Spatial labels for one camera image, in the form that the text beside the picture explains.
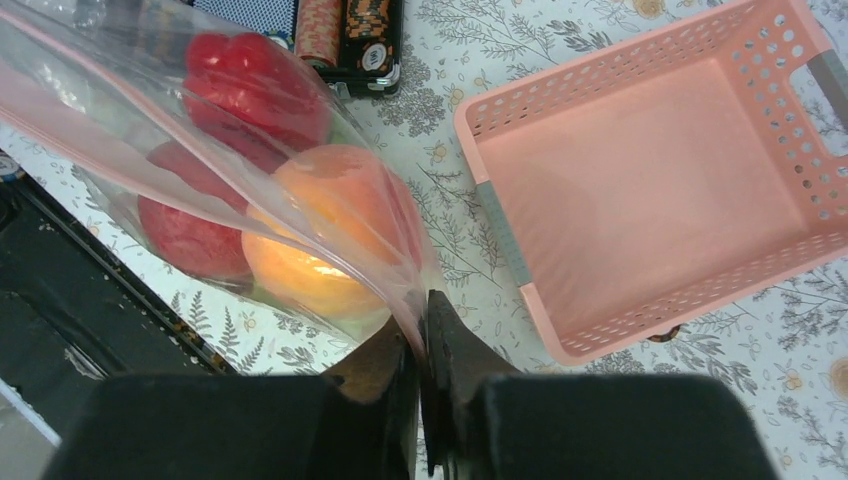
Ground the clear zip top bag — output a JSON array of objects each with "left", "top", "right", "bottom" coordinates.
[{"left": 1, "top": 1, "right": 437, "bottom": 355}]

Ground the pink plastic basket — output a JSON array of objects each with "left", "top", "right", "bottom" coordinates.
[{"left": 454, "top": 1, "right": 847, "bottom": 366}]

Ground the red toy pepper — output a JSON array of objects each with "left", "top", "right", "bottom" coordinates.
[{"left": 183, "top": 32, "right": 332, "bottom": 173}]

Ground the orange toy peach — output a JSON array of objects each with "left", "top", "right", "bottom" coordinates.
[{"left": 242, "top": 144, "right": 423, "bottom": 319}]

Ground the black poker chip case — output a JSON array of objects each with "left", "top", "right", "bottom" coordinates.
[{"left": 72, "top": 0, "right": 407, "bottom": 97}]

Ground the red toy apple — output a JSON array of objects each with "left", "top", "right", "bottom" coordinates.
[{"left": 137, "top": 141, "right": 250, "bottom": 280}]

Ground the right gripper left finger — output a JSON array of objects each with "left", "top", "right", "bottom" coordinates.
[{"left": 44, "top": 322, "right": 418, "bottom": 479}]

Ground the floral tablecloth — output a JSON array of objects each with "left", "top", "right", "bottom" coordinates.
[{"left": 1, "top": 1, "right": 847, "bottom": 479}]

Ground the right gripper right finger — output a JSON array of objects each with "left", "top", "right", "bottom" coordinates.
[{"left": 421, "top": 290, "right": 777, "bottom": 479}]

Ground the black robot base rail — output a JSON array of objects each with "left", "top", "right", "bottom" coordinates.
[{"left": 1, "top": 177, "right": 235, "bottom": 435}]

